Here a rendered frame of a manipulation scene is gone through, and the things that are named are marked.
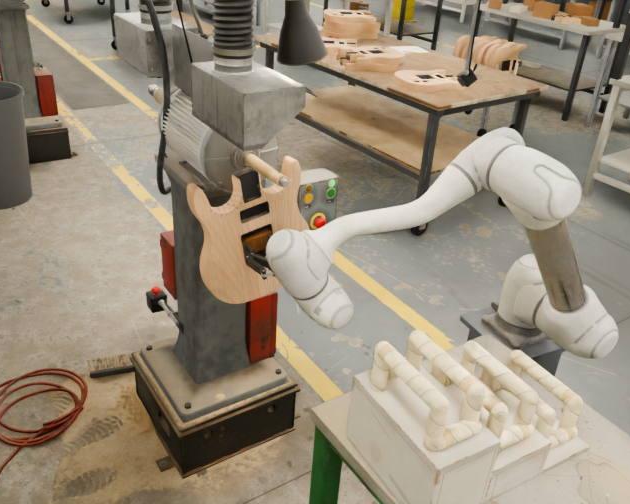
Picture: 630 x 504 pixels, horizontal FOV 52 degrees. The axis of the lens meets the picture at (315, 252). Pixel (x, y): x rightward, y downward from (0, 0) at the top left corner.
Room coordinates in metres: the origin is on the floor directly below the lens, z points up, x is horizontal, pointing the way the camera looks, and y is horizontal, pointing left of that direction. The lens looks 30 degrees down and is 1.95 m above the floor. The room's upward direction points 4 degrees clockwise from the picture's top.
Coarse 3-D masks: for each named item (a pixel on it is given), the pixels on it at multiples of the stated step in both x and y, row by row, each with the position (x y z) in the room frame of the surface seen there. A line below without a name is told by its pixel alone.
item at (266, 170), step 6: (252, 156) 1.73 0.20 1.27; (246, 162) 1.73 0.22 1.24; (252, 162) 1.71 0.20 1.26; (258, 162) 1.69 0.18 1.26; (264, 162) 1.69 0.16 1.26; (258, 168) 1.67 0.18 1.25; (264, 168) 1.66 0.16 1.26; (270, 168) 1.65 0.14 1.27; (264, 174) 1.65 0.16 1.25; (270, 174) 1.62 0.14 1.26; (276, 174) 1.61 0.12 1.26; (270, 180) 1.63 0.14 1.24; (276, 180) 1.59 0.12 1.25
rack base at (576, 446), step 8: (496, 392) 1.16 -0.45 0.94; (504, 392) 1.16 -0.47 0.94; (504, 400) 1.13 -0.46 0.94; (512, 400) 1.14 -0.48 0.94; (536, 416) 1.09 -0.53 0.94; (576, 440) 1.02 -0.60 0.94; (560, 448) 1.00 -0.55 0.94; (568, 448) 1.00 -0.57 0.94; (576, 448) 1.00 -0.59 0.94; (584, 448) 1.00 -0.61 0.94; (552, 456) 0.97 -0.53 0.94; (560, 456) 0.97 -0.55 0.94; (568, 456) 0.98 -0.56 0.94; (544, 464) 0.95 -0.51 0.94; (552, 464) 0.95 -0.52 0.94; (560, 464) 0.96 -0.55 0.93; (544, 472) 0.94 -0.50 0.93
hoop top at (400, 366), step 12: (384, 348) 0.95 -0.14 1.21; (384, 360) 0.94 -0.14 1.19; (396, 360) 0.92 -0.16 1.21; (396, 372) 0.91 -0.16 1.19; (408, 372) 0.89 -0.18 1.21; (408, 384) 0.88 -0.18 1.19; (420, 384) 0.86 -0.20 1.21; (420, 396) 0.85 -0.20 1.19; (432, 396) 0.83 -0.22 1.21; (444, 408) 0.81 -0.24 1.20
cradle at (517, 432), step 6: (510, 426) 0.94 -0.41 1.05; (516, 426) 0.93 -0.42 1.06; (522, 426) 0.93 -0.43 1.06; (528, 426) 0.94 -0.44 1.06; (504, 432) 0.91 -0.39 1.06; (510, 432) 0.92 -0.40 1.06; (516, 432) 0.92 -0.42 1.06; (522, 432) 0.92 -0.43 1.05; (528, 432) 0.93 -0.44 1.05; (504, 438) 0.90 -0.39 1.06; (510, 438) 0.90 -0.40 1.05; (516, 438) 0.91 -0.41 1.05; (522, 438) 0.92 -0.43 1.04; (504, 444) 0.89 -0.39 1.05; (510, 444) 0.90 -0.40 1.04
